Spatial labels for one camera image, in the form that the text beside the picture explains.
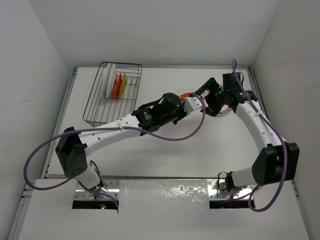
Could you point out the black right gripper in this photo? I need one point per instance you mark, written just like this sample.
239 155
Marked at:
212 84

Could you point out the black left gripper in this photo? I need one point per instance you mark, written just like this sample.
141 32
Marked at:
183 112

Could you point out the orange plate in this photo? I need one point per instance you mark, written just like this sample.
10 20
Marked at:
117 86
186 95

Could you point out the white plate teal rim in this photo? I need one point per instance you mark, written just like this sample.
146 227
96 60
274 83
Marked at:
225 110

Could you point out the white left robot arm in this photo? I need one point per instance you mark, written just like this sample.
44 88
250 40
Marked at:
75 146

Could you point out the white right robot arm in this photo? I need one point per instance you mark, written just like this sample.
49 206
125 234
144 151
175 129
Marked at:
276 157

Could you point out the yellow plate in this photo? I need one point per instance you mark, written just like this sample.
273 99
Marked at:
122 84

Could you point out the white foam cover board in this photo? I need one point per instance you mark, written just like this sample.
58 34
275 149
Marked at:
159 210

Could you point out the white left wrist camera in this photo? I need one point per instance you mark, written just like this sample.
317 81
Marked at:
191 104

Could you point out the wire dish rack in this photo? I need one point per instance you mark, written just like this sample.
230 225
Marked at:
101 110

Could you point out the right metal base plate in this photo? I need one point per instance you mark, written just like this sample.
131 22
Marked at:
216 191

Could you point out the metal base plate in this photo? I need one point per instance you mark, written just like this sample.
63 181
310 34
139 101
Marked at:
109 190
216 191

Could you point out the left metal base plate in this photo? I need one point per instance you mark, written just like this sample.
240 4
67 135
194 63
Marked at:
109 190

